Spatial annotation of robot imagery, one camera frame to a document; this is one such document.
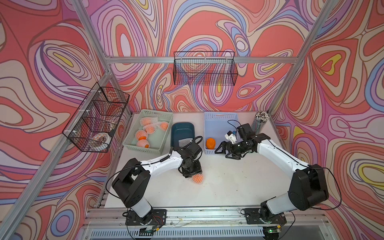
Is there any green plastic basket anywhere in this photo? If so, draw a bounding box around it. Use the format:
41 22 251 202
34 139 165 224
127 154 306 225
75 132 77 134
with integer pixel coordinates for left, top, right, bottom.
123 110 173 155

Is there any netted orange back right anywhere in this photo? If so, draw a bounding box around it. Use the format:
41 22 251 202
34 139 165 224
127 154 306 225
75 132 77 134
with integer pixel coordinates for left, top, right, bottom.
157 121 169 131

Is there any item in left wire basket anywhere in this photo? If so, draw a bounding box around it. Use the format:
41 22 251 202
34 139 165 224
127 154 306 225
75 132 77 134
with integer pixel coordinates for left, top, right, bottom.
89 133 111 151

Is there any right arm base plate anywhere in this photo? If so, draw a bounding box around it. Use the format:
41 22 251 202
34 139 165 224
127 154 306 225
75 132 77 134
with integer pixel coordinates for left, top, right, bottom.
240 208 287 226

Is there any dark teal plastic tub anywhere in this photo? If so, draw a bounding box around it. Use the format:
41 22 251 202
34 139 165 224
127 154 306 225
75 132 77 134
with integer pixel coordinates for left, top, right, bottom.
171 122 195 148

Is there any light blue plastic basket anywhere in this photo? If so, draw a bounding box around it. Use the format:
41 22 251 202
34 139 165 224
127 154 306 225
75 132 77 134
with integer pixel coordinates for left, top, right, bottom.
204 112 239 155

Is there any black wire basket wall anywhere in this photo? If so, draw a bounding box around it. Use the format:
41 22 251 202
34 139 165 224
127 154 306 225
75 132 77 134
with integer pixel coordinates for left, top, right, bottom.
173 50 239 86
62 83 130 153

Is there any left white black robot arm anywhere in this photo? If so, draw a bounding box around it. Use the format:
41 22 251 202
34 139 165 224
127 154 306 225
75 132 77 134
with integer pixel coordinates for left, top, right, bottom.
112 142 203 219

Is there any black wire basket back wall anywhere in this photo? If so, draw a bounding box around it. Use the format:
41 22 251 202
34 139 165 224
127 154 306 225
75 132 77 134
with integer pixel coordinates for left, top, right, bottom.
173 50 239 86

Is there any cup of pencils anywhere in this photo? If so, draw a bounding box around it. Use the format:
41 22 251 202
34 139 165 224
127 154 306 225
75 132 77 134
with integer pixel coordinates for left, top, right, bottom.
251 111 270 134

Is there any black wire basket left wall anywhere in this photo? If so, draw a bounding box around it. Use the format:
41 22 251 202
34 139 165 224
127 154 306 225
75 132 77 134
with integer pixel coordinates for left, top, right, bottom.
62 83 130 153

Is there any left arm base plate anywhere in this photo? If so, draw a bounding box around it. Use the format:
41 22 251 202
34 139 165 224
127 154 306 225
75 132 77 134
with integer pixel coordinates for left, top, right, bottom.
123 209 167 227

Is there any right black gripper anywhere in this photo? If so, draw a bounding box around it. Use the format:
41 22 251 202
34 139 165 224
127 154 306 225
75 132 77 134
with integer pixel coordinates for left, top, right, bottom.
214 139 252 160

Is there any netted orange front left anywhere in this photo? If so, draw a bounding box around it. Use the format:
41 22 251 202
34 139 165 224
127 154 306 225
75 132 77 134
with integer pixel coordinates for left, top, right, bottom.
136 139 150 148

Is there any netted orange left middle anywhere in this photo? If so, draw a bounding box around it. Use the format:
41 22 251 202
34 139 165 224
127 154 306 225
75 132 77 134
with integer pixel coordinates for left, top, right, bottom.
135 130 148 141

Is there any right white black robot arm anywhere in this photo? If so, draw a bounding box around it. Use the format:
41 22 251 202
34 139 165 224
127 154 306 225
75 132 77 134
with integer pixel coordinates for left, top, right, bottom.
215 124 329 223

